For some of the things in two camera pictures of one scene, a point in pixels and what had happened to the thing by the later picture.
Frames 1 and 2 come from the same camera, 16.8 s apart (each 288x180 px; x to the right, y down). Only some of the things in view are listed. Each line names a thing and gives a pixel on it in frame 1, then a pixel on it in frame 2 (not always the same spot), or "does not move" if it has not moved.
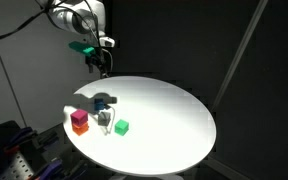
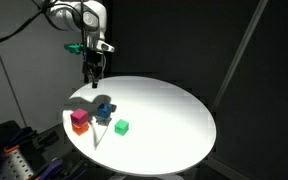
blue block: x=99 y=104 → x=104 y=110
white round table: x=139 y=125 does not move
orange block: x=81 y=129 does not move
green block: x=121 y=127 does not move
